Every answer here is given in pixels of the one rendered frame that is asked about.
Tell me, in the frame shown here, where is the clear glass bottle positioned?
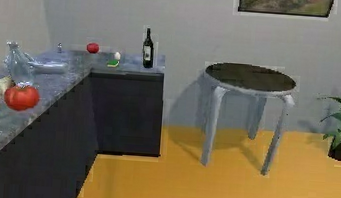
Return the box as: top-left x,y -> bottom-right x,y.
3,40 -> 38,88

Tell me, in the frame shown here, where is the green sponge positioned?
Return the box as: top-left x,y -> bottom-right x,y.
106,58 -> 120,68

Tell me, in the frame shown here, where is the dark wine bottle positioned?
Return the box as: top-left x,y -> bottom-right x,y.
141,27 -> 156,70

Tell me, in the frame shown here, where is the round grey stool table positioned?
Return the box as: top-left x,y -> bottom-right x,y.
196,60 -> 299,179

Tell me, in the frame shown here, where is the large red tomato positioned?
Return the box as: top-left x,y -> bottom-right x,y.
2,83 -> 42,114

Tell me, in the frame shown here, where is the black cabinet with marble worktop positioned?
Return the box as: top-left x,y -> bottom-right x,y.
0,43 -> 168,198

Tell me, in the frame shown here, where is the small red apple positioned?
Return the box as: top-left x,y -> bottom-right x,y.
85,41 -> 101,55

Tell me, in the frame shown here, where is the framed landscape picture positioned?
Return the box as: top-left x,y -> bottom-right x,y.
237,0 -> 336,19

